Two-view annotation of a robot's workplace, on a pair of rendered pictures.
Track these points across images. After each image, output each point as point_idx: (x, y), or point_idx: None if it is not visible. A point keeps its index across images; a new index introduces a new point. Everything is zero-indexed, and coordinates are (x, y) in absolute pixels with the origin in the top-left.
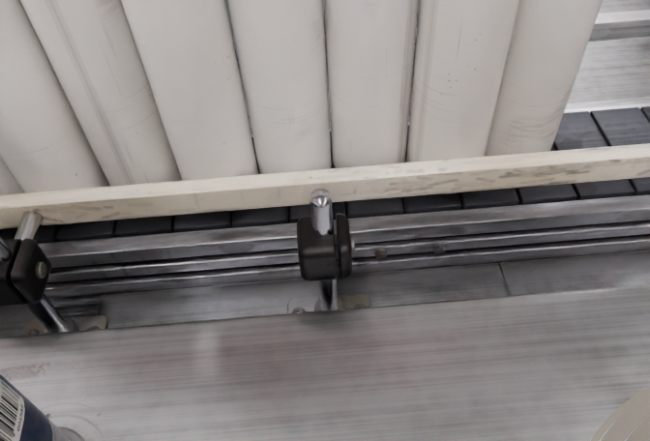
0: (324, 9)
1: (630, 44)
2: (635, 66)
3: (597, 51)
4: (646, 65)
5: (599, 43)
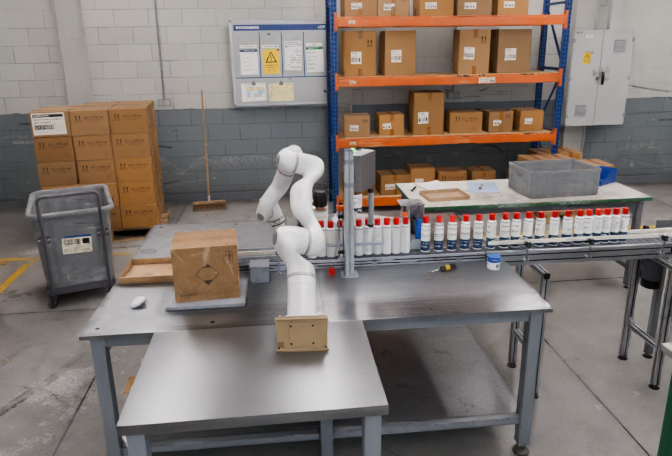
0: (339, 287)
1: (279, 281)
2: (281, 278)
3: (286, 280)
4: (279, 278)
5: (285, 281)
